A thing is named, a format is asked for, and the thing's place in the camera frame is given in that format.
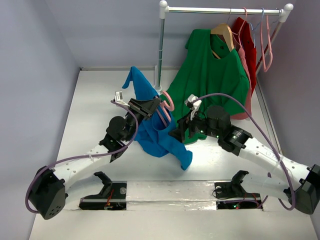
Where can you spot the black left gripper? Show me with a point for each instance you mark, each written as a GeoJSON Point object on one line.
{"type": "Point", "coordinates": [145, 109]}

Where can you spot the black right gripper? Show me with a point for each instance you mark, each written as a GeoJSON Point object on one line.
{"type": "Point", "coordinates": [185, 125]}

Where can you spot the blue t-shirt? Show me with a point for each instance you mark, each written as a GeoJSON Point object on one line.
{"type": "Point", "coordinates": [153, 134]}

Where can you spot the pink plastic hanger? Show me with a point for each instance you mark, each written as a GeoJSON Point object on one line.
{"type": "Point", "coordinates": [166, 106]}

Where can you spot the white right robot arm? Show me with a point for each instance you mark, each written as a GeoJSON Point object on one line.
{"type": "Point", "coordinates": [290, 181]}

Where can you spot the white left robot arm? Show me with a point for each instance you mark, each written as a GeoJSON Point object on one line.
{"type": "Point", "coordinates": [47, 193]}

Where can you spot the green t-shirt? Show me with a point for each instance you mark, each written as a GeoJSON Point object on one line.
{"type": "Point", "coordinates": [204, 70]}

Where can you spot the pink t-shirt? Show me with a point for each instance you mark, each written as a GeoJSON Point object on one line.
{"type": "Point", "coordinates": [240, 84]}

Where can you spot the wooden hanger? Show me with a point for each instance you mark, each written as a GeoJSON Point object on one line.
{"type": "Point", "coordinates": [224, 30]}

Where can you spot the red t-shirt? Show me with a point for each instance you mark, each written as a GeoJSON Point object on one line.
{"type": "Point", "coordinates": [248, 47]}

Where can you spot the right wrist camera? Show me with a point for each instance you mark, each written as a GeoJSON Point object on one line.
{"type": "Point", "coordinates": [193, 103]}

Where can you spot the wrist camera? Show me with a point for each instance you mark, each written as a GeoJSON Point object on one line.
{"type": "Point", "coordinates": [119, 99]}
{"type": "Point", "coordinates": [193, 103]}

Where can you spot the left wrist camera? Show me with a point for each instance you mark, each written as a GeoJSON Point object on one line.
{"type": "Point", "coordinates": [119, 99]}

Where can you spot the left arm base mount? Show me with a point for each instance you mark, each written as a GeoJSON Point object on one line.
{"type": "Point", "coordinates": [112, 196]}

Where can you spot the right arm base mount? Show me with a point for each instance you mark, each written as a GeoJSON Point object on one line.
{"type": "Point", "coordinates": [230, 195]}

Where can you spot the blue wire hanger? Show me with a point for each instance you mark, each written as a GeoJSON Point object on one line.
{"type": "Point", "coordinates": [255, 29]}

